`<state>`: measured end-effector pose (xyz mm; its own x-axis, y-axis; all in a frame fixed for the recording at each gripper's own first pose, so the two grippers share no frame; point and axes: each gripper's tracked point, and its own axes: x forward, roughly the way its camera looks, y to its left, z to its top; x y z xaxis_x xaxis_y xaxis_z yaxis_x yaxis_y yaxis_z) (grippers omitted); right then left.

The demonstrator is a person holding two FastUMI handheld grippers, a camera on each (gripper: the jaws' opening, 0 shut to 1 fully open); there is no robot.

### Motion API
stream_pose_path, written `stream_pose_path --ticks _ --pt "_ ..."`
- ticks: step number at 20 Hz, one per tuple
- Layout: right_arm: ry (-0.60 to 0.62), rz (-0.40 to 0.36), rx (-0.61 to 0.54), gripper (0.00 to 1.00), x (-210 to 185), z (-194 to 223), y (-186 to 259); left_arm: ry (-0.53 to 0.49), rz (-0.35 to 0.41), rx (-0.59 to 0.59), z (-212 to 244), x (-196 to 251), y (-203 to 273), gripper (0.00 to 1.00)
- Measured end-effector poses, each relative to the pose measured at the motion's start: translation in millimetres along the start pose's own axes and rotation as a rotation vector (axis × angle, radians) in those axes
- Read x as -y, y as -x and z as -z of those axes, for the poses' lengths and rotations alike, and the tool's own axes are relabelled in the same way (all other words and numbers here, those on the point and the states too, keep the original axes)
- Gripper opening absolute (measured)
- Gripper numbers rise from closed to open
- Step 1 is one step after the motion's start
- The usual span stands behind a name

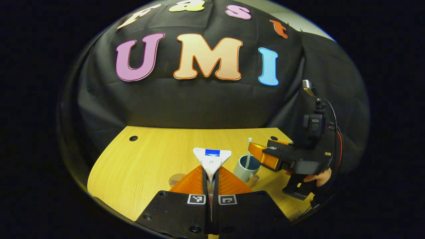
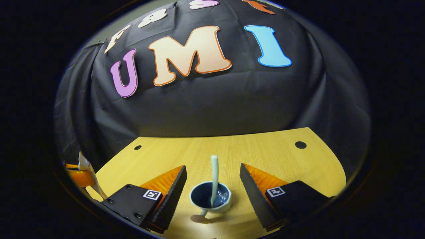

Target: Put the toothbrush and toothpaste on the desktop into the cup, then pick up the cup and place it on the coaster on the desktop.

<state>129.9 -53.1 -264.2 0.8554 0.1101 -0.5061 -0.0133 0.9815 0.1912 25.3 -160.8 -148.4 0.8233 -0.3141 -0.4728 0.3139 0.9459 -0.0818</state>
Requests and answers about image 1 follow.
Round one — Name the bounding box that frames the pale green toothbrush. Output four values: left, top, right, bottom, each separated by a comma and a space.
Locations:
246, 137, 253, 168

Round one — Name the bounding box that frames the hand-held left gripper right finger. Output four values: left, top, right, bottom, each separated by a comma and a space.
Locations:
212, 166, 290, 238

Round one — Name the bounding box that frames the round cork coaster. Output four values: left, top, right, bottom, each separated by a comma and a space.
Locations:
168, 173, 187, 188

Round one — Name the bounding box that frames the red and black cable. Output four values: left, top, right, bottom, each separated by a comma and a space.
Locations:
324, 99, 344, 170

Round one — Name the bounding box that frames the wooden desktop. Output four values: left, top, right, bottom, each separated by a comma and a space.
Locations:
87, 126, 316, 239

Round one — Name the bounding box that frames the light blue cup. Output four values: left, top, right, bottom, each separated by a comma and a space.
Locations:
233, 154, 262, 188

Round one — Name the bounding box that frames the white toothpaste tube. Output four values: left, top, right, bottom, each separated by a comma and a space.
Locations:
193, 147, 232, 199

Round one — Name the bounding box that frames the black backdrop cloth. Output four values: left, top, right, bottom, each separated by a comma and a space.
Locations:
58, 0, 371, 176

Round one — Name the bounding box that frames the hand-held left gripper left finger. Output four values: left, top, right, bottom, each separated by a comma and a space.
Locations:
135, 165, 210, 239

